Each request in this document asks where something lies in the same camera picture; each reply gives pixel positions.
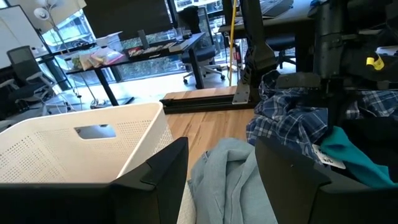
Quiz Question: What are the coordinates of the black cable with yellow tag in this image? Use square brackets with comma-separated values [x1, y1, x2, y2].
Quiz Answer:
[357, 29, 392, 72]

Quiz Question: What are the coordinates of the black desk with clutter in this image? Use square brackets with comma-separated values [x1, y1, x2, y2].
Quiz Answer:
[57, 30, 206, 107]

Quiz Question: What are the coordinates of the black metal table frame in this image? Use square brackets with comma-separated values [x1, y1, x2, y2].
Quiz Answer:
[159, 0, 278, 115]

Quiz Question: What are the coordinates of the white paper tag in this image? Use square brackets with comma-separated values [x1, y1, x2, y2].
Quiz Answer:
[312, 144, 347, 170]

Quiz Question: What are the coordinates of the teal garment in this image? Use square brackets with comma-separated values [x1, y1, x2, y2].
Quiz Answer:
[320, 126, 398, 189]

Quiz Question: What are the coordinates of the grey-blue shirt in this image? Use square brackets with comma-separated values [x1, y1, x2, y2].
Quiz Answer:
[187, 138, 279, 224]

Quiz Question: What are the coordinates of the whiteboard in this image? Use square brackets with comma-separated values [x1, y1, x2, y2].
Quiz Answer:
[0, 5, 45, 70]

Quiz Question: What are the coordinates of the large black monitor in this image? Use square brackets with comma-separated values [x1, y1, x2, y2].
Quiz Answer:
[82, 0, 174, 40]

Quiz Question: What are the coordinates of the white floor lamp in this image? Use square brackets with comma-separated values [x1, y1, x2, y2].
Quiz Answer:
[33, 0, 108, 110]

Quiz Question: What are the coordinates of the white perforated laundry basket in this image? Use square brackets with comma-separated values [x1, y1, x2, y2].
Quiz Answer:
[0, 101, 197, 224]

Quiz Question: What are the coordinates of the white office chair dark seat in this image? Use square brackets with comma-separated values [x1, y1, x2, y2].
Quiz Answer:
[178, 5, 226, 85]

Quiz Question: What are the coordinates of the blue plaid shirt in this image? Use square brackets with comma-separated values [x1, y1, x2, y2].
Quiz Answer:
[246, 70, 398, 163]

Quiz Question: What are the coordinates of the black mesh office chair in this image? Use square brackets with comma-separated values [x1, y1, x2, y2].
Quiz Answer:
[0, 45, 58, 105]

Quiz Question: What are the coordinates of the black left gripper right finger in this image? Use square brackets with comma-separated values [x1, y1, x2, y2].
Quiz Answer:
[254, 136, 398, 224]

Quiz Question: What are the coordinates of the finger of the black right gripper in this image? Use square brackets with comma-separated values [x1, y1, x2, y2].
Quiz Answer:
[326, 91, 345, 138]

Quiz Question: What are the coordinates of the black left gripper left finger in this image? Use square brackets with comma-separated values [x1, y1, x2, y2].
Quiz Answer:
[0, 136, 190, 224]

